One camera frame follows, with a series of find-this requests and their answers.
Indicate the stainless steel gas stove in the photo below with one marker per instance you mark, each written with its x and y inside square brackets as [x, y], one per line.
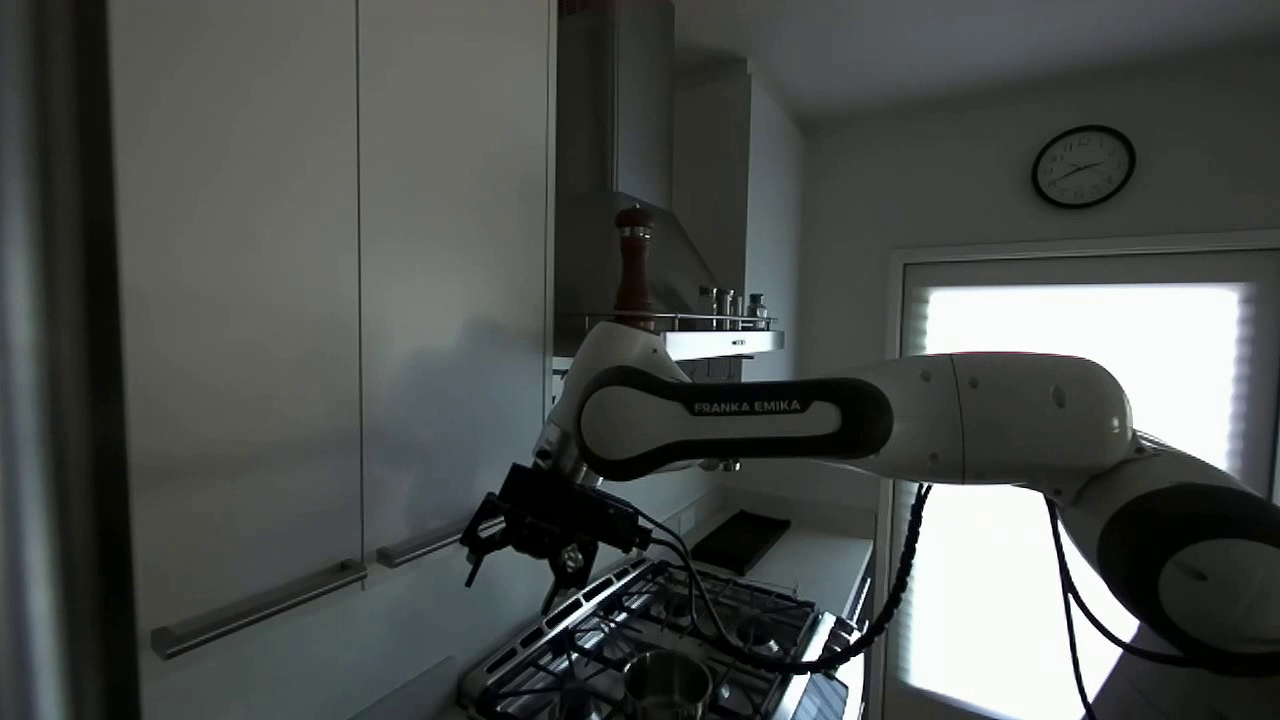
[587, 653]

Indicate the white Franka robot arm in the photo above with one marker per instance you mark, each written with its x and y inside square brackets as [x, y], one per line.
[984, 412]

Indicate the black tray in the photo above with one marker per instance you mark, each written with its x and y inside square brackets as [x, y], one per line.
[740, 542]

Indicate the steel saucepan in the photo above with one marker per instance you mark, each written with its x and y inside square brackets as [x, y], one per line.
[666, 686]

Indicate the brown wooden pepper mill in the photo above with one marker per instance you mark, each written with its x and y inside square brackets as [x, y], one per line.
[635, 265]

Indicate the black rimmed wall clock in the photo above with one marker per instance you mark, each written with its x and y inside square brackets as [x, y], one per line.
[1082, 167]

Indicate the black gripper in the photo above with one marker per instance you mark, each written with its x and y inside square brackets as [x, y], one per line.
[561, 512]

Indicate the bright window with blind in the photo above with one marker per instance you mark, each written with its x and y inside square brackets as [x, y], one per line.
[1065, 322]

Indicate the white cupboard door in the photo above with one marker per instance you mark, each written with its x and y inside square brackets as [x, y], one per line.
[242, 265]
[455, 201]

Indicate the white wall cabinet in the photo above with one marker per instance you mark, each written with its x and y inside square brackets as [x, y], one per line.
[764, 201]

